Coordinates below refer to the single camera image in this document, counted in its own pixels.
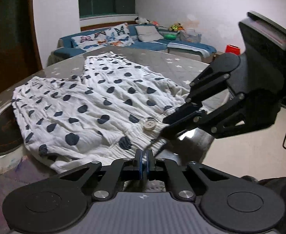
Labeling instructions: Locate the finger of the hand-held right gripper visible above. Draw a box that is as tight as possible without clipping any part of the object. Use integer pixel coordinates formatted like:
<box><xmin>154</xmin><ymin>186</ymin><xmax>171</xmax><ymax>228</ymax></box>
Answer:
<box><xmin>160</xmin><ymin>101</ymin><xmax>246</xmax><ymax>138</ymax></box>
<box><xmin>162</xmin><ymin>72</ymin><xmax>245</xmax><ymax>125</ymax></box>

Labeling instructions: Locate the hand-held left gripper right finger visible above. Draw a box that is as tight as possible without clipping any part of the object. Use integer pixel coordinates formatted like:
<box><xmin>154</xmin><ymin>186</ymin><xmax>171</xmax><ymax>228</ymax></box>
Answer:
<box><xmin>144</xmin><ymin>149</ymin><xmax>231</xmax><ymax>201</ymax></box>

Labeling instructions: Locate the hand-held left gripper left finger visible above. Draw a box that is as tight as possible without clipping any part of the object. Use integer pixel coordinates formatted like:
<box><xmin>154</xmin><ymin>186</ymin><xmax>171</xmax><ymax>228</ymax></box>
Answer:
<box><xmin>56</xmin><ymin>150</ymin><xmax>143</xmax><ymax>202</ymax></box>

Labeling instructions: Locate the white navy polka dot garment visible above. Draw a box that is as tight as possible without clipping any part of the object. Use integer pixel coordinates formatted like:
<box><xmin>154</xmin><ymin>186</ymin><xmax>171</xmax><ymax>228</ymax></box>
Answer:
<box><xmin>11</xmin><ymin>51</ymin><xmax>191</xmax><ymax>173</ymax></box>

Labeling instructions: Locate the red box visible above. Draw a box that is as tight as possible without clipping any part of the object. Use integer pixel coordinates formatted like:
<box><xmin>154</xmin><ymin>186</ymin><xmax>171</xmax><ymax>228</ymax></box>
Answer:
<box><xmin>226</xmin><ymin>44</ymin><xmax>241</xmax><ymax>55</ymax></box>

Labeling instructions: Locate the grey star quilted table cover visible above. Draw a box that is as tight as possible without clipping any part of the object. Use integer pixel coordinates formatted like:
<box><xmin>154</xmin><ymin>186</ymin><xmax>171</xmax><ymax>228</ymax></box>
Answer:
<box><xmin>0</xmin><ymin>46</ymin><xmax>220</xmax><ymax>234</ymax></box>

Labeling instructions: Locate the patterned storage box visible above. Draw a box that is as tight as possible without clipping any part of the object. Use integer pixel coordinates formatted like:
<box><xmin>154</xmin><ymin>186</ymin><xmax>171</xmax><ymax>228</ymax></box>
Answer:
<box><xmin>179</xmin><ymin>29</ymin><xmax>203</xmax><ymax>43</ymax></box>

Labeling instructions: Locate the yellow green plush toy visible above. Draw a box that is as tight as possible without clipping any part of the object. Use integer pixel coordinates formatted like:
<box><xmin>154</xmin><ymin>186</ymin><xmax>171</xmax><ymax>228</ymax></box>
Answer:
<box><xmin>170</xmin><ymin>23</ymin><xmax>185</xmax><ymax>32</ymax></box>

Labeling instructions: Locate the blue fabric sofa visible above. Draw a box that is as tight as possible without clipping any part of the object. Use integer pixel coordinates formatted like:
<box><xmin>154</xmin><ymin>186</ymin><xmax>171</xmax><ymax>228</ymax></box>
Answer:
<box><xmin>48</xmin><ymin>23</ymin><xmax>218</xmax><ymax>65</ymax></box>

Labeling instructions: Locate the beige cushion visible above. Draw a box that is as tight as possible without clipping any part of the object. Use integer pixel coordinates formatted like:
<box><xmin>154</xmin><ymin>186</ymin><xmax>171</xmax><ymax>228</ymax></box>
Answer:
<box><xmin>135</xmin><ymin>26</ymin><xmax>164</xmax><ymax>43</ymax></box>

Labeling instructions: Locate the black and white plush toy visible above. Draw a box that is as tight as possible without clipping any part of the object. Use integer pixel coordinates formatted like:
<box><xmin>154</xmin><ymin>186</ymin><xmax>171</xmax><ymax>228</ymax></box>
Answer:
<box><xmin>134</xmin><ymin>17</ymin><xmax>153</xmax><ymax>25</ymax></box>

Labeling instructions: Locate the butterfly print pillow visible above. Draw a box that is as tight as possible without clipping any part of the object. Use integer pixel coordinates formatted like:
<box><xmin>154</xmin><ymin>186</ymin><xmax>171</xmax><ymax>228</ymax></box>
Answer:
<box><xmin>103</xmin><ymin>23</ymin><xmax>132</xmax><ymax>46</ymax></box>
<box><xmin>71</xmin><ymin>30</ymin><xmax>110</xmax><ymax>50</ymax></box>

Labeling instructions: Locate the round black induction cooktop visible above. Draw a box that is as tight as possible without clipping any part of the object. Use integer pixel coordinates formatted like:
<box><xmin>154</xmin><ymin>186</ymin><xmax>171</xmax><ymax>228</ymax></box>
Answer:
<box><xmin>0</xmin><ymin>102</ymin><xmax>28</xmax><ymax>176</ymax></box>

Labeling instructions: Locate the brown wooden door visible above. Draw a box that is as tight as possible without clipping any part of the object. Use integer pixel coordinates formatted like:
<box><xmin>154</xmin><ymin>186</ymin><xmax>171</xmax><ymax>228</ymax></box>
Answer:
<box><xmin>0</xmin><ymin>0</ymin><xmax>42</xmax><ymax>97</ymax></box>

